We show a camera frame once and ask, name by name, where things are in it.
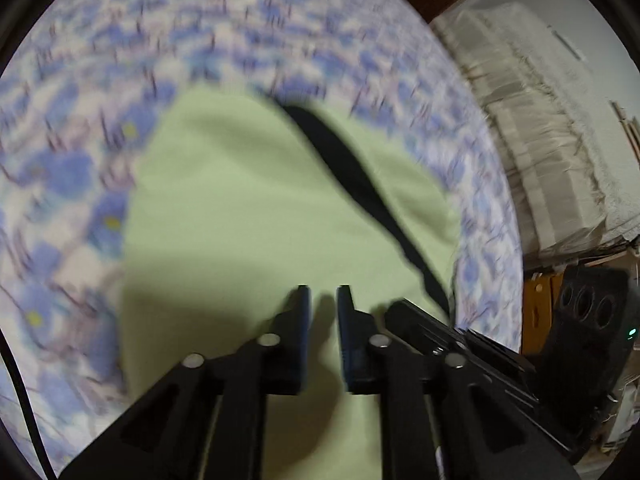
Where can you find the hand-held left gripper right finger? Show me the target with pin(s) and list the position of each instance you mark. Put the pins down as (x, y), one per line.
(345, 340)

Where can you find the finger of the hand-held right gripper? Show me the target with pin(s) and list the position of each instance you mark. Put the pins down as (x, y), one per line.
(425, 325)

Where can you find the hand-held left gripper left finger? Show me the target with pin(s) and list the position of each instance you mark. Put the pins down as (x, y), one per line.
(302, 332)

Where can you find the light green black jacket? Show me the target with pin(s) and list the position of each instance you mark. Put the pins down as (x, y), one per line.
(225, 210)

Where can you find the orange box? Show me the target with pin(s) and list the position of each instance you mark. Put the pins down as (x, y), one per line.
(542, 305)

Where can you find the wooden bookshelf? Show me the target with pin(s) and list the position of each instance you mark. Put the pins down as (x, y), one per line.
(600, 260)

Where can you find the beige covered stack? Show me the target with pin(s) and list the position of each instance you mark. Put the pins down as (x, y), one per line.
(540, 160)

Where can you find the white lace cover cloth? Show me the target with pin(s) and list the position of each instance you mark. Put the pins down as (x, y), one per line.
(590, 125)

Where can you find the small book pile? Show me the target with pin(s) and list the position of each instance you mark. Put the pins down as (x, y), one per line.
(631, 127)

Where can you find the blue cat print fleece blanket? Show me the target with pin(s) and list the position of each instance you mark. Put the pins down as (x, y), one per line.
(75, 110)

